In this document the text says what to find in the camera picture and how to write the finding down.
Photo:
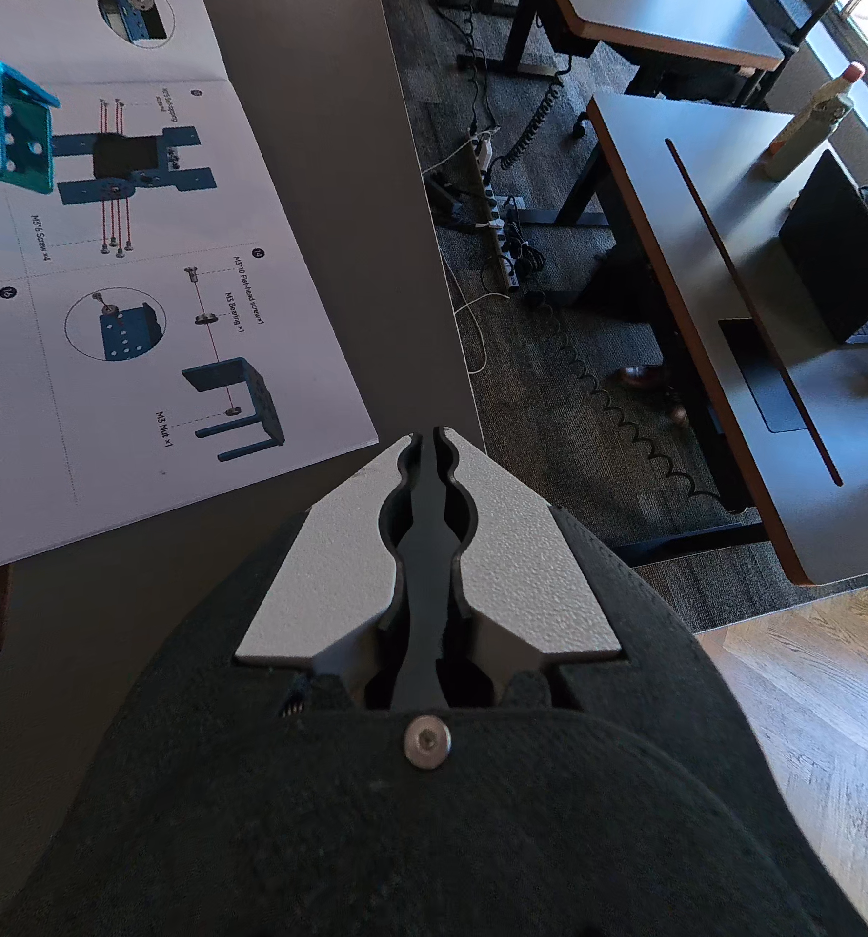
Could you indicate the pale bottle orange cap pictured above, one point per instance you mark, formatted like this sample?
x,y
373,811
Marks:
x,y
807,124

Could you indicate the white assembly instruction booklet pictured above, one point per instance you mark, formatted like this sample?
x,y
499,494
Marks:
x,y
38,329

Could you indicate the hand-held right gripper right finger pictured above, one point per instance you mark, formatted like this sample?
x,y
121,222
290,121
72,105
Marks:
x,y
536,585

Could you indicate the black laptop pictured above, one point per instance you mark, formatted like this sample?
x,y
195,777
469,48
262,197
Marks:
x,y
829,241

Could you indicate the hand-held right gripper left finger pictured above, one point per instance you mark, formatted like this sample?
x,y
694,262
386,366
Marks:
x,y
316,585

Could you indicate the blue metal U bracket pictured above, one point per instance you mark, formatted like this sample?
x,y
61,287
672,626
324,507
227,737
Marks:
x,y
9,132

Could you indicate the grey office desk wooden edge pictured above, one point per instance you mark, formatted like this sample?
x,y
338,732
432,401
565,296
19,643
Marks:
x,y
660,22
748,234

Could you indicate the grey power strip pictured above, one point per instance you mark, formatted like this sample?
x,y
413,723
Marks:
x,y
494,219

